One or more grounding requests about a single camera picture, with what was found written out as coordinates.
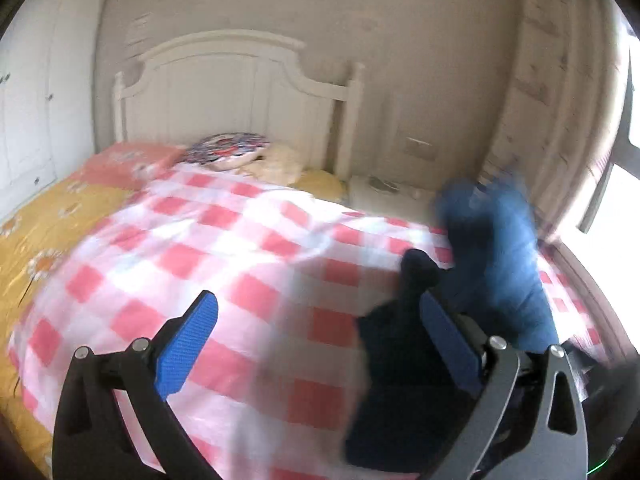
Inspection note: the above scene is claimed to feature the white wooden headboard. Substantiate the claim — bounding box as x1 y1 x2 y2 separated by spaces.
112 29 367 182

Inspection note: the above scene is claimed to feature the yellow pillow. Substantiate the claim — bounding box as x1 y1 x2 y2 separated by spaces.
295 168 349 204

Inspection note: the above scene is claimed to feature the pink pillow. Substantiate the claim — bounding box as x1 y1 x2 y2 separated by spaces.
81 140 187 192

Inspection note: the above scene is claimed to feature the window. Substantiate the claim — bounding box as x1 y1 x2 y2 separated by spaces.
575 24 640 242

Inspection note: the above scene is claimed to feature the cream textured pillow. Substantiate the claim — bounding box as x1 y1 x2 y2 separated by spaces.
244 143 307 184

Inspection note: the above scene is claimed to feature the yellow floral bed sheet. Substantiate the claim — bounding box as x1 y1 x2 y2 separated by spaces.
0 174 147 480

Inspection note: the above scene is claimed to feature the blue puffer jacket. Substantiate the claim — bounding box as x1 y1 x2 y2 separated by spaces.
344 170 562 477

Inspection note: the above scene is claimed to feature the white wardrobe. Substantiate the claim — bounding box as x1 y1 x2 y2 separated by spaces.
0 0 117 222

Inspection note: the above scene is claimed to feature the pink white checked blanket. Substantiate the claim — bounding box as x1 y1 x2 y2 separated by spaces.
9 162 608 480

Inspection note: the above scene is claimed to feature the printed striped curtain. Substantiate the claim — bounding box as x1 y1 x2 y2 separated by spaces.
479 0 632 243

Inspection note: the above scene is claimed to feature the floral patterned pillow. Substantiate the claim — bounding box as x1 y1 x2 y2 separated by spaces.
184 131 272 172

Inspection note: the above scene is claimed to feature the white nightstand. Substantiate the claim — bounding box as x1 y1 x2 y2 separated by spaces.
348 173 447 217

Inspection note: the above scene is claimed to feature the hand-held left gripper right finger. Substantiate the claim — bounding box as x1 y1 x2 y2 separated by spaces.
419 291 590 480

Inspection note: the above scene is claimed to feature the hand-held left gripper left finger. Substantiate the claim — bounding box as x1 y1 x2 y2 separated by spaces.
52 290 223 480

